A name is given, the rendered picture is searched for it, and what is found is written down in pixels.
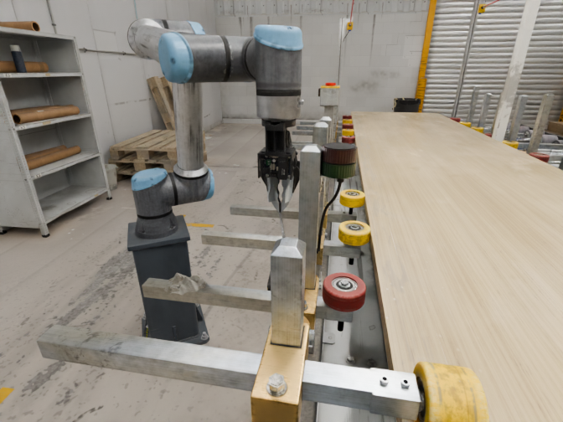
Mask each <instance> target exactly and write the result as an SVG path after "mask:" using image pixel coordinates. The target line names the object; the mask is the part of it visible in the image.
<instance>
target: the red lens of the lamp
mask: <svg viewBox="0 0 563 422"><path fill-rule="evenodd" d="M357 150H358V147H357V146H355V149H352V150H332V149H327V148H325V147H323V145H322V154H321V160H322V161H324V162H329V163H335V164H347V163H353V162H356V159H357Z"/></svg>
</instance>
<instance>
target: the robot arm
mask: <svg viewBox="0 0 563 422"><path fill-rule="evenodd" d="M253 35H254V36H252V37H241V36H224V35H208V34H205V32H204V29H203V27H202V26H201V25H200V24H199V23H197V22H190V21H188V20H186V21H178V20H166V19H155V18H139V19H137V20H135V21H134V22H132V24H131V25H130V27H129V28H128V31H127V40H128V43H129V45H130V47H131V48H132V50H133V51H134V52H135V53H136V54H137V55H138V56H140V57H142V58H144V59H149V60H153V59H154V60H155V61H157V62H158V63H159V64H160V65H161V69H162V72H163V74H164V76H165V78H166V79H167V80H168V81H169V82H172V87H173V109H174V122H175V134H176V146H177V159H178V162H177V163H176V164H175V165H174V166H173V172H169V173H168V172H167V171H166V170H165V169H163V168H162V169H161V168H152V169H148V170H143V171H140V172H137V173H136V174H134V175H133V176H132V193H133V197H134V202H135V206H136V211H137V222H136V227H135V232H136V236H137V237H139V238H142V239H161V238H164V237H167V236H169V235H171V234H174V233H176V232H177V231H178V229H179V223H178V220H177V218H176V217H175V215H174V213H173V209H172V206H176V205H181V204H186V203H194V202H199V201H204V200H206V199H210V198H212V197H213V195H214V177H213V173H212V171H211V170H210V169H209V168H208V166H207V165H206V164H205V163H204V144H203V91H202V83H204V82H255V83H256V115H257V117H259V118H261V124H262V126H264V127H265V131H266V147H264V148H263V149H261V150H260V151H259V152H258V153H257V161H258V178H260V177H261V178H262V180H263V182H264V184H265V185H266V191H267V200H268V202H271V203H272V204H273V206H274V207H275V209H276V210H277V211H278V212H280V211H281V212H282V211H283V210H284V209H285V208H286V207H287V205H288V204H289V202H290V200H291V198H292V195H293V193H294V191H295V189H296V187H297V184H298V182H299V177H300V161H298V160H297V154H298V152H297V151H296V148H295V147H293V146H292V139H291V135H290V132H289V131H288V130H287V128H288V127H293V126H295V125H296V120H297V119H296V118H299V117H300V116H301V106H300V105H303V104H304V100H300V98H301V89H302V48H303V43H302V31H301V29H300V28H298V27H293V26H282V25H257V26H256V27H255V32H254V34H253ZM261 159H262V160H261ZM280 180H281V185H282V186H283V193H282V195H281V196H282V201H280V199H279V194H280V192H279V190H278V184H279V182H280Z"/></svg>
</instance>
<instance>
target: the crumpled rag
mask: <svg viewBox="0 0 563 422"><path fill-rule="evenodd" d="M168 282H169V284H171V285H170V286H167V287H166V288H165V289H164V290H165V291H166V292H168V293H169V294H172V293H176V294H180V295H183V294H184V293H186V292H190V291H191V292H193V291H194V292H195V291H197V290H199V289H204V288H205V287H206V282H207V281H206V280H205V279H204V278H203V279H201V278H200V277H199V276H198V275H192V276H191V277H187V276H186V275H182V274H179V273H176V274H175V276H174V278H171V279H169V281H168Z"/></svg>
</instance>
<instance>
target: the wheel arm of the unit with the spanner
mask: <svg viewBox="0 0 563 422"><path fill-rule="evenodd" d="M168 281H169V280H164V279H156V278H148V279H147V281H146V282H145V283H144V284H143V285H142V291H143V295H144V297H149V298H156V299H163V300H170V301H183V302H190V303H197V304H205V305H211V306H224V307H232V308H239V309H246V310H252V311H266V312H271V292H270V291H263V290H255V289H247V288H239V287H232V286H217V285H210V284H206V287H205V288H204V289H199V290H197V291H195V292H194V291H193V292H191V291H190V292H186V293H184V294H183V295H180V294H176V293H172V294H169V293H168V292H166V291H165V290H164V289H165V288H166V287H167V286H170V285H171V284H169V282H168ZM353 313H354V312H353V311H351V312H342V311H336V310H334V309H332V308H331V307H329V306H327V305H326V304H325V302H324V301H323V297H322V296H318V299H317V309H316V318H322V319H326V320H331V321H338V322H352V320H353Z"/></svg>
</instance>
